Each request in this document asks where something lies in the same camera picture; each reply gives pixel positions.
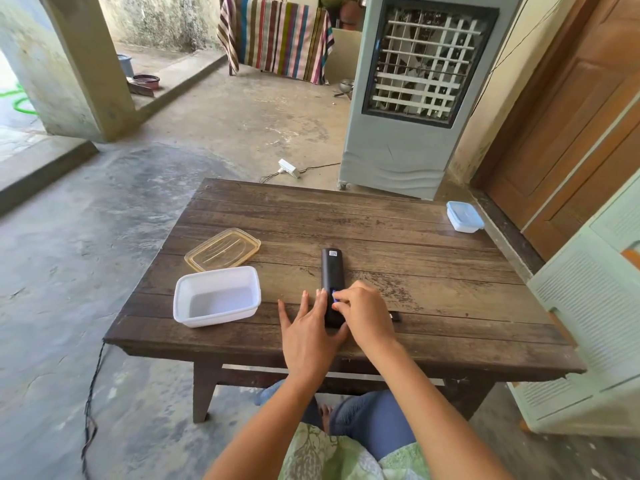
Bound green garden hose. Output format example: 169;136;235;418
0;84;39;116

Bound white plastic container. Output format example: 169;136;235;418
173;266;263;329

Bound dark wooden low table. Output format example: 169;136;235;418
102;178;587;424

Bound pale green plastic cabinet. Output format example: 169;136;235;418
507;169;640;440

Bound person's blue jeans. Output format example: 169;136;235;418
254;379;419;461

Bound black floor cable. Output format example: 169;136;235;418
80;342;109;480

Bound person's right forearm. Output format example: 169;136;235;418
371;341;517;480

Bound person's green patterned garment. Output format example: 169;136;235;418
276;421;432;480

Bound beige board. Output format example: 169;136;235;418
324;28;364;86

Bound black wall wire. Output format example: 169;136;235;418
469;0;568;118

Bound striped multicolour cloth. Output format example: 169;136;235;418
217;0;335;86

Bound grey air cooler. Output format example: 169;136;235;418
338;0;527;201

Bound thin power strip cable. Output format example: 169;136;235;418
258;162;342;184

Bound black remote control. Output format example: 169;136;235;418
320;248;347;329

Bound person's left forearm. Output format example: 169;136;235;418
202;367;339;480

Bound person's left hand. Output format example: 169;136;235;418
277;289;350;378

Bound brown clay pot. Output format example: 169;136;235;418
339;0;364;31

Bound brown wooden door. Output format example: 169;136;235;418
472;0;640;263

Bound person's right hand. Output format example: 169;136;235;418
331;280;401;354

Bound small container with blue lid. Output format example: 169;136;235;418
446;201;486;234

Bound clear yellowish container lid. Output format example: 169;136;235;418
184;228;262;273

